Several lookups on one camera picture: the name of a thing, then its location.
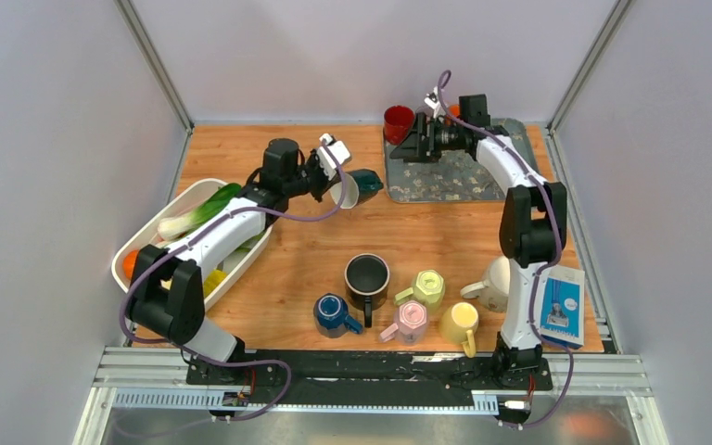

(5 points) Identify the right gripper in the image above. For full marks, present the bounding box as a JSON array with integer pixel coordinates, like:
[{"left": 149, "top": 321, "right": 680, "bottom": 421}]
[{"left": 389, "top": 112, "right": 466, "bottom": 163}]

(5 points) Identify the red mug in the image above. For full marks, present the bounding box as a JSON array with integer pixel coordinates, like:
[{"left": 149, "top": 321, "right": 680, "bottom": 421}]
[{"left": 383, "top": 105, "right": 415, "bottom": 146}]

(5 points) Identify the dark green mug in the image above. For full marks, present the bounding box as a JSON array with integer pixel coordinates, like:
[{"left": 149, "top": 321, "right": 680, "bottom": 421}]
[{"left": 328, "top": 169, "right": 384, "bottom": 210}]

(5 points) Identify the light green faceted mug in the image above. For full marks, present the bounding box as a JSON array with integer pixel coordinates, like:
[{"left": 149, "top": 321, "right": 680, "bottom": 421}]
[{"left": 394, "top": 269, "right": 445, "bottom": 313}]

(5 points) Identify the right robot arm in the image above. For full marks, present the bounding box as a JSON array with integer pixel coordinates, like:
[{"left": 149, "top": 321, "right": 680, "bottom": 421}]
[{"left": 390, "top": 87, "right": 567, "bottom": 388}]

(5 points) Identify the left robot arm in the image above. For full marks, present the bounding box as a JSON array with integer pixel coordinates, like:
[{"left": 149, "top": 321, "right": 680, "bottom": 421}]
[{"left": 119, "top": 133, "right": 351, "bottom": 385}]

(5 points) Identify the black mug with gold rim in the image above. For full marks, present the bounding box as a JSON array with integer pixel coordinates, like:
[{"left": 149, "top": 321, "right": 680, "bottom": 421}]
[{"left": 344, "top": 253, "right": 390, "bottom": 328}]

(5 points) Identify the navy blue mug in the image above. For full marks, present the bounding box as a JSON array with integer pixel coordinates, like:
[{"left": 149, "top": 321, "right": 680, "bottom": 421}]
[{"left": 312, "top": 293, "right": 364, "bottom": 338}]

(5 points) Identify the cream white mug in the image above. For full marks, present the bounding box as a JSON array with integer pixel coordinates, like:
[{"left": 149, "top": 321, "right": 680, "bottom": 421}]
[{"left": 460, "top": 256, "right": 510, "bottom": 313}]

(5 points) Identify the pink faceted mug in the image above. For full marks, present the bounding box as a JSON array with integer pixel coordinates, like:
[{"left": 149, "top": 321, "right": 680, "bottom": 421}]
[{"left": 379, "top": 300, "right": 428, "bottom": 345}]

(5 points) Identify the yellow mug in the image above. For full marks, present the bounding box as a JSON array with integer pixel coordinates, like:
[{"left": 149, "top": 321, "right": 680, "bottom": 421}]
[{"left": 439, "top": 302, "right": 479, "bottom": 358}]

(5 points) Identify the floral blue tray mat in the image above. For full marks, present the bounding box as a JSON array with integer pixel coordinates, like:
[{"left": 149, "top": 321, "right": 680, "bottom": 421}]
[{"left": 382, "top": 119, "right": 539, "bottom": 203}]

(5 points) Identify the bok choy vegetable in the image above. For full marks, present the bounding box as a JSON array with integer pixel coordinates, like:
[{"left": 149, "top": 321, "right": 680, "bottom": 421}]
[{"left": 158, "top": 184, "right": 242, "bottom": 241}]

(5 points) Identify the small orange pumpkin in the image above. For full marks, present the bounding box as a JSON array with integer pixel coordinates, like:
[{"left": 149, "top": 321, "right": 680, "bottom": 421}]
[{"left": 121, "top": 250, "right": 138, "bottom": 281}]

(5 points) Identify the white oval vegetable dish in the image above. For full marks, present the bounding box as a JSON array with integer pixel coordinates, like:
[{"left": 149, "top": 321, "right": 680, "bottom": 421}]
[{"left": 111, "top": 178, "right": 273, "bottom": 310}]

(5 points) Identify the blue and white box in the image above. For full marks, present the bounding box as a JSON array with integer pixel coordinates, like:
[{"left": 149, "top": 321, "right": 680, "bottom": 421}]
[{"left": 539, "top": 265, "right": 585, "bottom": 350}]

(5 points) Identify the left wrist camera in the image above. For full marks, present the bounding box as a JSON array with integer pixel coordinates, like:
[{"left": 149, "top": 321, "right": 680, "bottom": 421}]
[{"left": 315, "top": 133, "right": 352, "bottom": 180}]

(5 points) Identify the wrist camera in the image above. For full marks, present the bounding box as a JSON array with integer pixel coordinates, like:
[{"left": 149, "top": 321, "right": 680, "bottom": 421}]
[
  {"left": 424, "top": 88, "right": 448, "bottom": 119},
  {"left": 315, "top": 133, "right": 352, "bottom": 180}
]

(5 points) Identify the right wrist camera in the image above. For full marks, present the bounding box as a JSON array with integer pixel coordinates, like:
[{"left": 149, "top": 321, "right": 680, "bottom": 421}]
[{"left": 424, "top": 88, "right": 448, "bottom": 119}]

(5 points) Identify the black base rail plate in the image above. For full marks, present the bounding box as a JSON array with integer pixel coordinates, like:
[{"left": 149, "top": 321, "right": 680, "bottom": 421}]
[{"left": 185, "top": 350, "right": 553, "bottom": 408}]

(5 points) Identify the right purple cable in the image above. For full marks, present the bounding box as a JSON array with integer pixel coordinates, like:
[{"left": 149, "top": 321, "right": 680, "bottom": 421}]
[{"left": 436, "top": 70, "right": 576, "bottom": 430}]

